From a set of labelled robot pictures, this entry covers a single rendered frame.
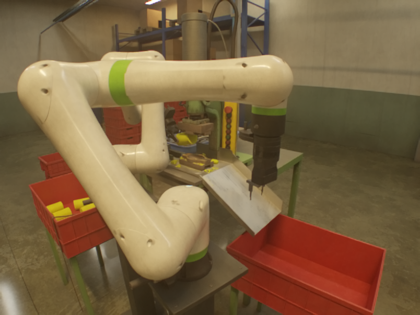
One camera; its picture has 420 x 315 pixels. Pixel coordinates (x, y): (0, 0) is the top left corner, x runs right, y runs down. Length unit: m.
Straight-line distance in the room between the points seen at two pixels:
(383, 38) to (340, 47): 0.89
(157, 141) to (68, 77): 0.59
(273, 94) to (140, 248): 0.39
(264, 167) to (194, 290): 0.38
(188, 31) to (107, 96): 0.67
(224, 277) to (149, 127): 0.65
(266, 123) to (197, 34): 0.67
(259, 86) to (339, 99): 5.78
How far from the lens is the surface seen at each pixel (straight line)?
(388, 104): 6.10
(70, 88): 0.54
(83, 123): 0.51
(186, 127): 1.24
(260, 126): 0.64
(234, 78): 0.50
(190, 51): 1.19
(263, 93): 0.49
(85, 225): 1.36
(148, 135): 1.06
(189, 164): 1.28
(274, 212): 1.25
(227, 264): 0.79
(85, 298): 1.65
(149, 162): 1.05
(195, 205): 0.60
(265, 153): 0.66
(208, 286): 0.73
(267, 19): 6.90
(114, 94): 0.62
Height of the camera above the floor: 1.45
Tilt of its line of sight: 18 degrees down
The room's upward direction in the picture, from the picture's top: straight up
